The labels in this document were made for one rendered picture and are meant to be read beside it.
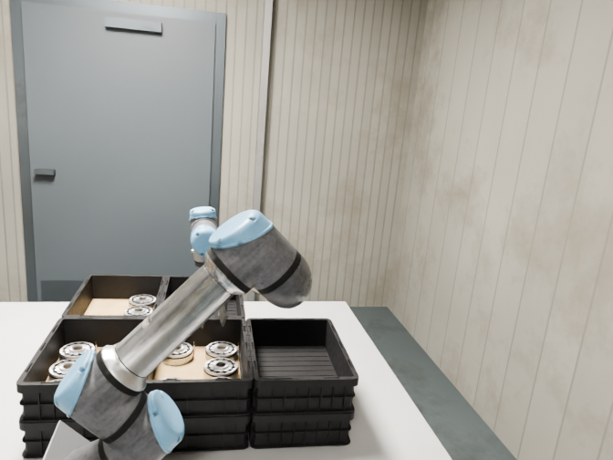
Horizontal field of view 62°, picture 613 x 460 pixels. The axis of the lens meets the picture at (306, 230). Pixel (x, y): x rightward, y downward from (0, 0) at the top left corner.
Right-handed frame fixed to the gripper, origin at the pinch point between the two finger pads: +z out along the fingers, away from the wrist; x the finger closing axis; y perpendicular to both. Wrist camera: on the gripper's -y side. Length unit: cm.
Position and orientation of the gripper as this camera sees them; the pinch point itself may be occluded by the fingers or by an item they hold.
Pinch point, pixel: (212, 324)
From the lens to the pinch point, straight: 158.8
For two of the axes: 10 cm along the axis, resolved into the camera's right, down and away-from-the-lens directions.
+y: -1.6, -2.7, 9.5
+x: -9.9, 0.7, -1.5
